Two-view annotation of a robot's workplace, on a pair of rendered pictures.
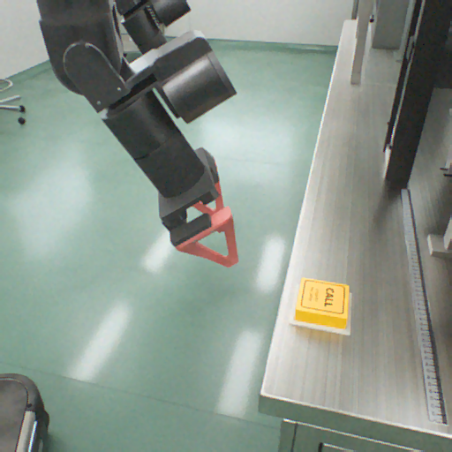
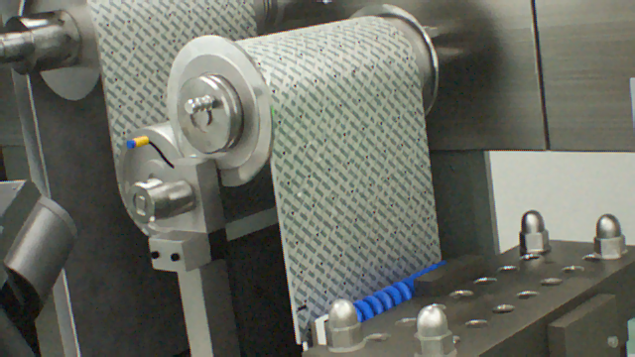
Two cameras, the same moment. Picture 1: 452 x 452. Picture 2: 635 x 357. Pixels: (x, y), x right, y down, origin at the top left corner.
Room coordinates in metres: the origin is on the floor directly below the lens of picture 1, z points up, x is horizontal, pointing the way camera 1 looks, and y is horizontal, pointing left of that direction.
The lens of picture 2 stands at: (-0.04, 0.51, 1.37)
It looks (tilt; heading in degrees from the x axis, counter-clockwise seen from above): 11 degrees down; 299
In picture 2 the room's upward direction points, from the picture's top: 8 degrees counter-clockwise
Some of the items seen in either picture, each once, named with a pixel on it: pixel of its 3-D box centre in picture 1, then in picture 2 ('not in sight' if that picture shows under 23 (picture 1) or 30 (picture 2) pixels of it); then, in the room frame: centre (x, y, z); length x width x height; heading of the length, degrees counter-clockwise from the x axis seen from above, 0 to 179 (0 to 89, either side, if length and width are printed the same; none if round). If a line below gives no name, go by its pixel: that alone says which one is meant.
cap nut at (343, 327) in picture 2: not in sight; (343, 322); (0.43, -0.36, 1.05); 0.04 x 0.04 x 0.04
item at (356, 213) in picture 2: not in sight; (363, 220); (0.47, -0.50, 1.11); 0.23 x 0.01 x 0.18; 75
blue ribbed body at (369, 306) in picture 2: not in sight; (394, 301); (0.45, -0.50, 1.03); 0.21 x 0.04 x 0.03; 75
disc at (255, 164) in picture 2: not in sight; (218, 111); (0.56, -0.40, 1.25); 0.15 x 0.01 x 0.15; 165
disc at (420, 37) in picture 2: not in sight; (384, 69); (0.49, -0.65, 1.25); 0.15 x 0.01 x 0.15; 165
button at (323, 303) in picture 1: (322, 302); not in sight; (0.46, -0.14, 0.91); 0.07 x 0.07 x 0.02; 75
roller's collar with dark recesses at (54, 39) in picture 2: not in sight; (41, 42); (0.81, -0.44, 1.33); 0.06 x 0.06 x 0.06; 75
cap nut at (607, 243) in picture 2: not in sight; (608, 234); (0.26, -0.66, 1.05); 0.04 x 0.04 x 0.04
